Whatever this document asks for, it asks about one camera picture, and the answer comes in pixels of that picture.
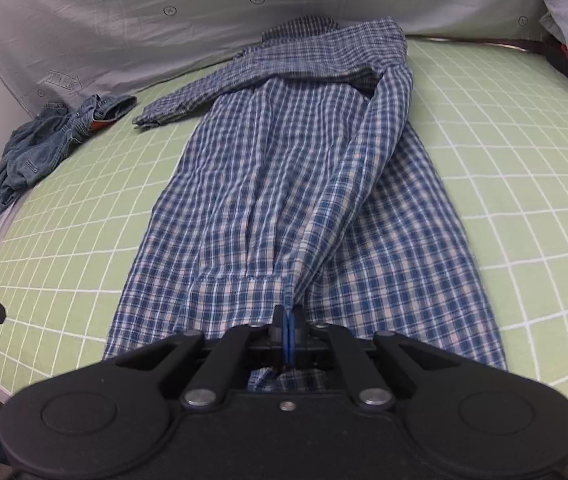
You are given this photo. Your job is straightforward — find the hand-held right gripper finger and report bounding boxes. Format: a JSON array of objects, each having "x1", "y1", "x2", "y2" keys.
[
  {"x1": 106, "y1": 305, "x2": 289, "y2": 411},
  {"x1": 289, "y1": 305, "x2": 467, "y2": 411}
]

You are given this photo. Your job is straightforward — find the blue plaid shirt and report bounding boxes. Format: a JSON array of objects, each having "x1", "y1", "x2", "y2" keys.
[{"x1": 102, "y1": 16, "x2": 509, "y2": 393}]

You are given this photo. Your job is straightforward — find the blue denim garment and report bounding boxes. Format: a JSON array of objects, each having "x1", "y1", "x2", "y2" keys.
[{"x1": 0, "y1": 94, "x2": 138, "y2": 217}]

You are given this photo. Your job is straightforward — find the green grid mat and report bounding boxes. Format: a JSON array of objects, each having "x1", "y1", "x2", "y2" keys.
[{"x1": 0, "y1": 35, "x2": 568, "y2": 431}]

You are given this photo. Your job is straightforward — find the grey carrot print sheet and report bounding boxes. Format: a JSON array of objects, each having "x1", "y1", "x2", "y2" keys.
[{"x1": 0, "y1": 0, "x2": 565, "y2": 121}]

